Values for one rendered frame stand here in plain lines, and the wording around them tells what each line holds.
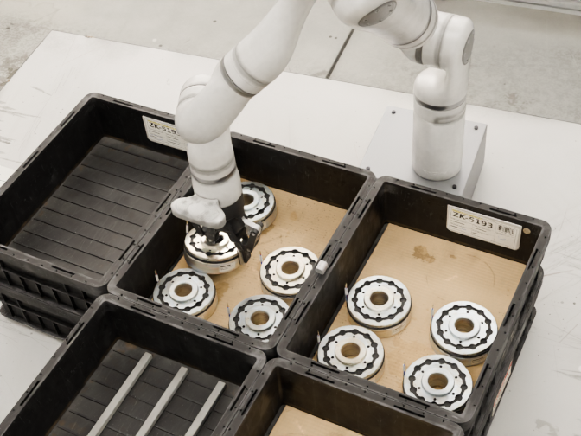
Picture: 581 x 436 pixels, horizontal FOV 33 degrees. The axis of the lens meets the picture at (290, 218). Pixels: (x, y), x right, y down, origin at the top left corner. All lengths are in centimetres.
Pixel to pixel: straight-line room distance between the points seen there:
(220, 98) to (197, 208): 21
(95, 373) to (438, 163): 71
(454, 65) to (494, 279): 36
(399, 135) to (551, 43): 162
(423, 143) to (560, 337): 41
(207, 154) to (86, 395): 42
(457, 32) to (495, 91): 165
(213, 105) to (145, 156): 55
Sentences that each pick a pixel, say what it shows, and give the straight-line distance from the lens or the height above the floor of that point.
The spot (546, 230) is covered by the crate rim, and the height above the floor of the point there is 93.
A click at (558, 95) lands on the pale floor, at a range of 326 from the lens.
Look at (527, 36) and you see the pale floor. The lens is 349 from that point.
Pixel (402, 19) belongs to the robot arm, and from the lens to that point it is 133.
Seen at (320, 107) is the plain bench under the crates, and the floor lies 70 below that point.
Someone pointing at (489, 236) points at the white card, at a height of 87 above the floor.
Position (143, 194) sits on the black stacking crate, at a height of 83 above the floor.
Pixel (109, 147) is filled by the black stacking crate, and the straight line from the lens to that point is 194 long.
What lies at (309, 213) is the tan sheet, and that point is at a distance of 174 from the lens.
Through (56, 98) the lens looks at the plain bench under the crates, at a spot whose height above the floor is 70.
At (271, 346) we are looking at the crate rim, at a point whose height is 93.
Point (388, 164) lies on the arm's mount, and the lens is 185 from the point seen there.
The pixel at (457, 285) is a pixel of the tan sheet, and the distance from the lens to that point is 163.
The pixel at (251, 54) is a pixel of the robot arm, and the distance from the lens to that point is 132.
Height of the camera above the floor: 210
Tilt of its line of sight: 47 degrees down
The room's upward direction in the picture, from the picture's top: 7 degrees counter-clockwise
